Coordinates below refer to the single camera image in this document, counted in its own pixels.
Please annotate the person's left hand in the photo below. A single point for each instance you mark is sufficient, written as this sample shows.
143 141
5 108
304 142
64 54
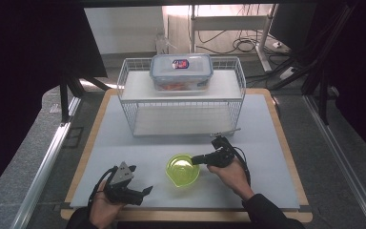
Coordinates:
103 211

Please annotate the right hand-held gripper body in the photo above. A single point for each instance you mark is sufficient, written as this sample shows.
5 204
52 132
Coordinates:
220 159

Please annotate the black metal stand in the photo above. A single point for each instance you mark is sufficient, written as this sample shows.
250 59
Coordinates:
324 95
64 98

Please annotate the light grey table mat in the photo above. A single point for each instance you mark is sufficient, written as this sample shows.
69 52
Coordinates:
267 159

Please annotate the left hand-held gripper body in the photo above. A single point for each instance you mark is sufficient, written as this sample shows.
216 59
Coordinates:
122 187

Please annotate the green translucent bowl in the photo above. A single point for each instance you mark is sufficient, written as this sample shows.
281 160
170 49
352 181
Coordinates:
181 175

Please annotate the aluminium rail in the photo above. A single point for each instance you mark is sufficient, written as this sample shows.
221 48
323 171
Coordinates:
343 159
41 175

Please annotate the white power strip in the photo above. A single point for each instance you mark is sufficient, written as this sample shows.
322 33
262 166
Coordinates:
287 73

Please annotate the clear plastic bottle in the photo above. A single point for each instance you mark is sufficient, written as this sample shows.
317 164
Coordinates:
162 41

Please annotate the wooden-edged table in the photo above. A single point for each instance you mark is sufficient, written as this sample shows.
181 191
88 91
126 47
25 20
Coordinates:
93 127

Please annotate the dark monitor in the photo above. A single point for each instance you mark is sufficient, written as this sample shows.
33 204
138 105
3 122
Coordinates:
290 25

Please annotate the white metal desk frame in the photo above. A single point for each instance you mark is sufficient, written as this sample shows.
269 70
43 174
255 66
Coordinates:
228 23

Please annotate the clear plastic lidded container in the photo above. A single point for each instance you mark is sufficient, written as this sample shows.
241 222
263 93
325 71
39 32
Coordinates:
165 68

